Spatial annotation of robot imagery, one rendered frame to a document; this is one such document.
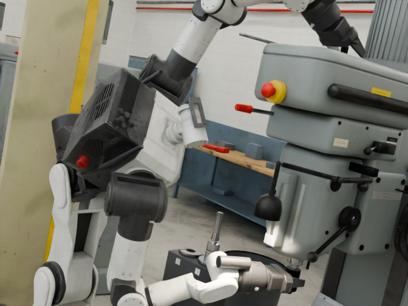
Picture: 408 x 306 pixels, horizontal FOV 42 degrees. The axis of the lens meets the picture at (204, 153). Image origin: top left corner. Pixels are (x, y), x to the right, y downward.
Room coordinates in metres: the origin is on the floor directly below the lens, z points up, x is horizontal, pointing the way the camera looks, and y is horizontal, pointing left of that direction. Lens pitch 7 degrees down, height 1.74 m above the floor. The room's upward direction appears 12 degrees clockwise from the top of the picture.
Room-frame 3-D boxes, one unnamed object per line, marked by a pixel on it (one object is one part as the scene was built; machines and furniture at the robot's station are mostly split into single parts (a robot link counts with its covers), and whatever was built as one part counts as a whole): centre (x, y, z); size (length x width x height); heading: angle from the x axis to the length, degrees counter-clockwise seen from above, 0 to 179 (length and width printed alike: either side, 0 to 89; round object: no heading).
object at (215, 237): (1.86, -0.10, 1.25); 0.03 x 0.03 x 0.11
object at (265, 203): (1.37, -0.20, 1.46); 0.07 x 0.07 x 0.06
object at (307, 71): (1.54, -0.34, 1.81); 0.47 x 0.26 x 0.16; 128
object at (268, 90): (1.37, -0.13, 1.76); 0.04 x 0.03 x 0.04; 38
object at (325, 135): (1.55, -0.36, 1.68); 0.34 x 0.24 x 0.10; 128
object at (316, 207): (1.53, -0.33, 1.47); 0.21 x 0.19 x 0.32; 38
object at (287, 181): (1.46, -0.24, 1.45); 0.04 x 0.04 x 0.21; 38
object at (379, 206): (1.65, -0.48, 1.47); 0.24 x 0.19 x 0.26; 38
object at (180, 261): (1.89, -0.06, 1.03); 0.22 x 0.12 x 0.20; 49
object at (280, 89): (1.38, -0.15, 1.76); 0.06 x 0.02 x 0.06; 38
